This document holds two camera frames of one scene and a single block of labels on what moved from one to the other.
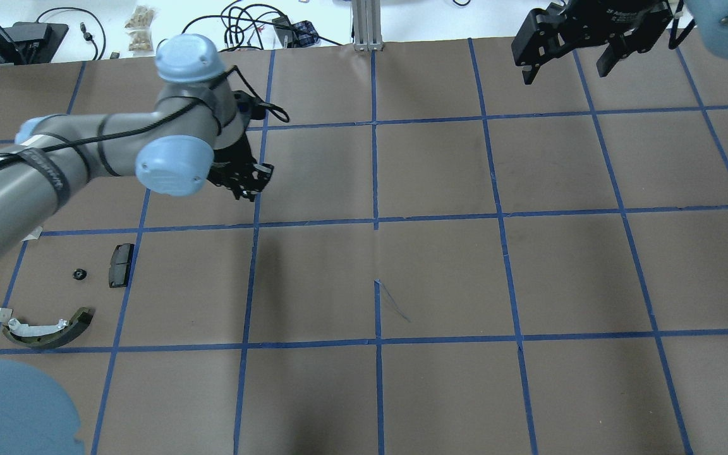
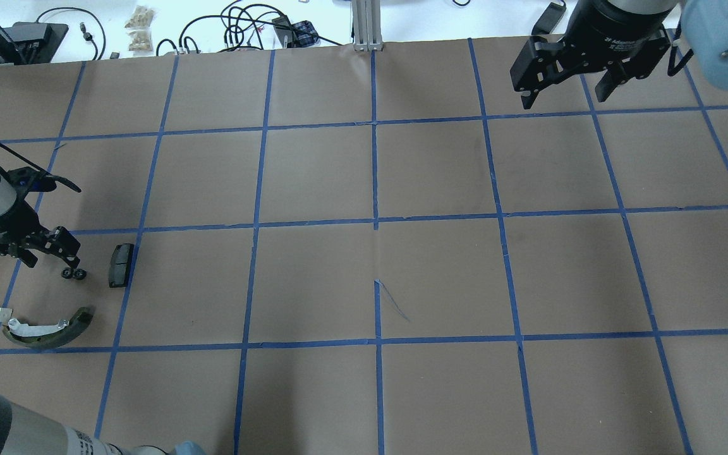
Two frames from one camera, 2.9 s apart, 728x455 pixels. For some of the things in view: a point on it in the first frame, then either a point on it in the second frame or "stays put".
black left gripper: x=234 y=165 → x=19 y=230
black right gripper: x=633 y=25 → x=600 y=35
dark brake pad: x=119 y=265 stays put
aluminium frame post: x=367 y=25 stays put
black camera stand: x=24 y=43 stays put
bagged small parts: x=139 y=30 stays put
